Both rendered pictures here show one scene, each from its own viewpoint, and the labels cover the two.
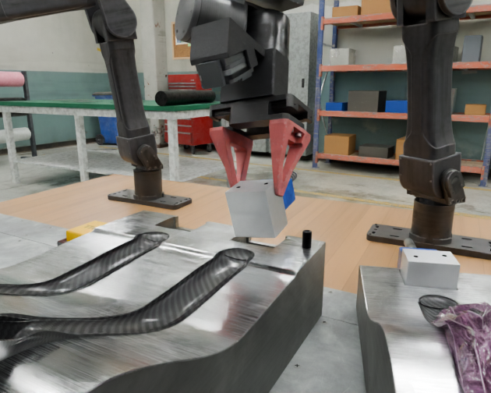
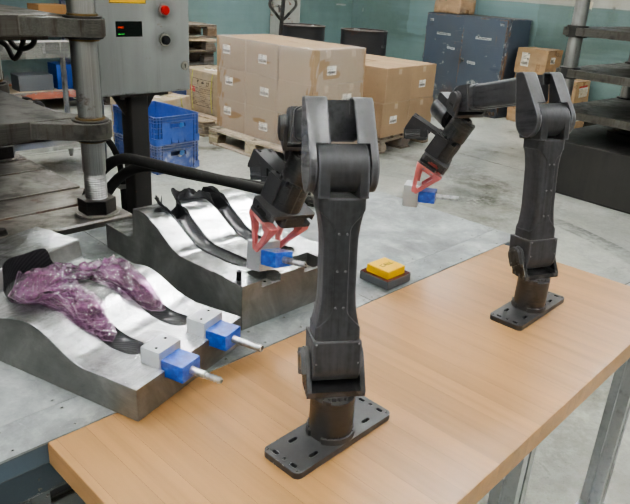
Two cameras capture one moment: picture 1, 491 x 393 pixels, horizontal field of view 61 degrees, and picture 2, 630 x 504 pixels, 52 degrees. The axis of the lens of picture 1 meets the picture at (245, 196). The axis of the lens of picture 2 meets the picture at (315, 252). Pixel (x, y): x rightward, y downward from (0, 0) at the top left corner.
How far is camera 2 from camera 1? 1.39 m
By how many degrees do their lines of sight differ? 99
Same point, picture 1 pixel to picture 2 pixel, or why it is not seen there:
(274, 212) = (250, 255)
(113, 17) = (520, 117)
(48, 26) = not seen: outside the picture
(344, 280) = (280, 355)
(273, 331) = (197, 277)
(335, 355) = not seen: hidden behind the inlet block
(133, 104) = (528, 204)
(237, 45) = (254, 162)
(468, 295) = (178, 331)
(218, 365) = (172, 252)
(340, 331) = not seen: hidden behind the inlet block
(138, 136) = (518, 236)
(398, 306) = (188, 309)
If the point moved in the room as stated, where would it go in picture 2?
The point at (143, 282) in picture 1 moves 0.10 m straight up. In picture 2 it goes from (238, 247) to (238, 200)
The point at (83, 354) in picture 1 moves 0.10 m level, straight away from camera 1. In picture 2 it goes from (161, 216) to (210, 217)
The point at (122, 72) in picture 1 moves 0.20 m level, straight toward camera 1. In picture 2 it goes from (528, 169) to (425, 163)
